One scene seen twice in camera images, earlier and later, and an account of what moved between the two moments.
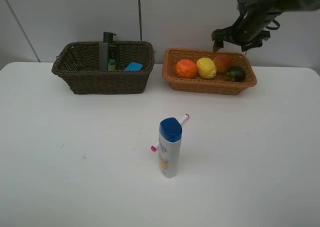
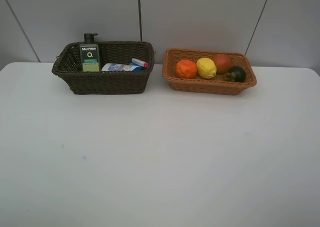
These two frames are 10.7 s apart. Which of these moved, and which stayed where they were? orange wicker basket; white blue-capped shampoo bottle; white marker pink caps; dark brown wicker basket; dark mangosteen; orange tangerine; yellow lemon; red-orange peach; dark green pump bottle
Moved: white blue-capped shampoo bottle; dark green pump bottle; white marker pink caps
Stayed: orange wicker basket; red-orange peach; orange tangerine; dark brown wicker basket; yellow lemon; dark mangosteen
